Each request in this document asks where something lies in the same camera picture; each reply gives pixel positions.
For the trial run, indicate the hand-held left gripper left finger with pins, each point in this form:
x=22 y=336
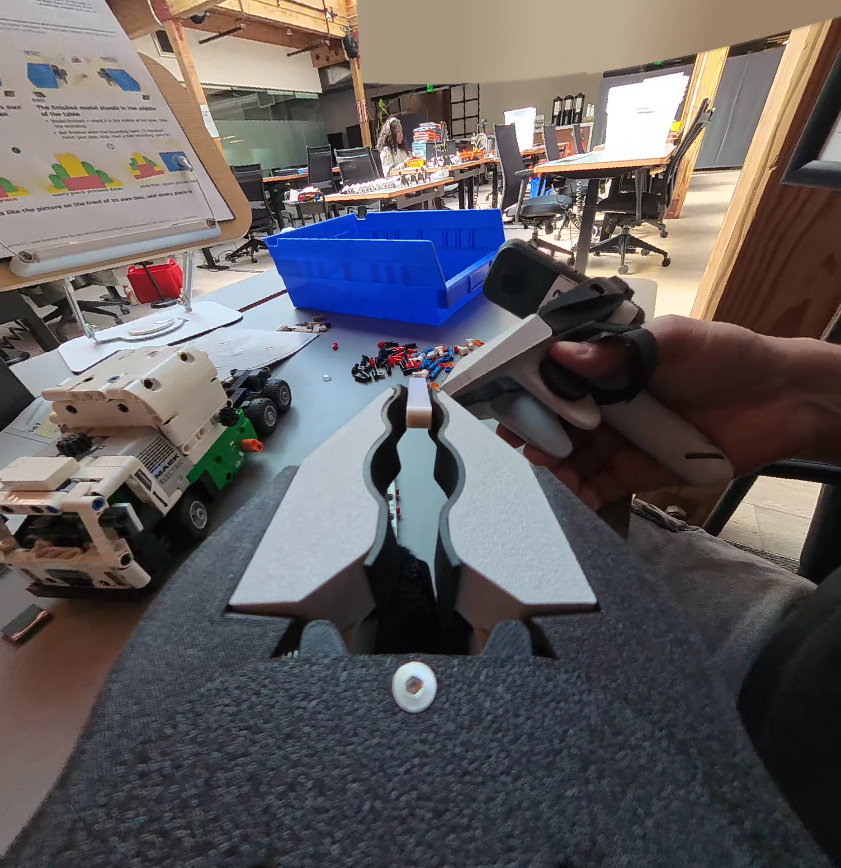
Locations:
x=312 y=536

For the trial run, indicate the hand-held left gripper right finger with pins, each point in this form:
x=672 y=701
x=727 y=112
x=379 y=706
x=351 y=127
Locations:
x=522 y=542

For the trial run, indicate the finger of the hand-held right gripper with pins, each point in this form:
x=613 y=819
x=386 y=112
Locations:
x=502 y=356

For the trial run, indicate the pile of small lego pins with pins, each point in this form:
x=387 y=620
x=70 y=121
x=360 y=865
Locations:
x=407 y=359

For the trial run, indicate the white green lego truck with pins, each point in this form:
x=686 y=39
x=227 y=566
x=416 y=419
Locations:
x=142 y=434

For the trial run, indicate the small tan lego parts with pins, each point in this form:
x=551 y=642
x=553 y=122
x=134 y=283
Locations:
x=305 y=325

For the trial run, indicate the person's right hand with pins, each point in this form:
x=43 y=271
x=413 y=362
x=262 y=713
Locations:
x=732 y=393

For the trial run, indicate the black office chair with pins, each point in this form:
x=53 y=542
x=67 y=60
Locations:
x=251 y=196
x=320 y=166
x=651 y=196
x=356 y=166
x=522 y=183

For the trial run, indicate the wooden office desk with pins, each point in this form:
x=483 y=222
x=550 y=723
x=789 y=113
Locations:
x=597 y=163
x=386 y=193

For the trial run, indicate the blue plastic bin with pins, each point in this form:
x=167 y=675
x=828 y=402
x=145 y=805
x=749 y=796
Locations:
x=366 y=271

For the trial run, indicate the grey paper sheet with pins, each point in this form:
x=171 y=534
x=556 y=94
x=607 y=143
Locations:
x=258 y=349

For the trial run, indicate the black mesh armrest chair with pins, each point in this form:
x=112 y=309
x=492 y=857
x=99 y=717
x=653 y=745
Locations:
x=800 y=475

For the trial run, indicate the red plastic box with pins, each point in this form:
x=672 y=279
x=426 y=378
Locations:
x=156 y=281

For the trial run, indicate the small dark flat piece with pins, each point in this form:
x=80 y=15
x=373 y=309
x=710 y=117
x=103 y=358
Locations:
x=26 y=622

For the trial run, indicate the black framed marker sign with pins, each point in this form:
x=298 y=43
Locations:
x=824 y=102

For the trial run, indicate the wooden clipboard stand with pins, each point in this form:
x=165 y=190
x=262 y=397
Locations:
x=190 y=108

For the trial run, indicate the printed instruction sheet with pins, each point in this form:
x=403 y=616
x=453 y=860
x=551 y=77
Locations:
x=88 y=122

